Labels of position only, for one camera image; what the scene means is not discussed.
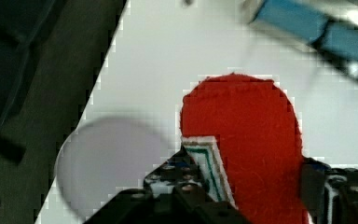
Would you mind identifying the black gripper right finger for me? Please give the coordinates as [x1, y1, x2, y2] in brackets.
[300, 158, 358, 224]

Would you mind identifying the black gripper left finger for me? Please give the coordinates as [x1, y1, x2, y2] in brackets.
[84, 146, 251, 224]

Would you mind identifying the red ketchup bottle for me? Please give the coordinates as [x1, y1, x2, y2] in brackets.
[180, 74, 309, 224]

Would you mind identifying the black toaster oven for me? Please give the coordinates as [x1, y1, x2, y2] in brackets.
[241, 0, 358, 81]

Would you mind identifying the grey round plate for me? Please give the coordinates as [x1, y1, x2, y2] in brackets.
[55, 117, 171, 220]

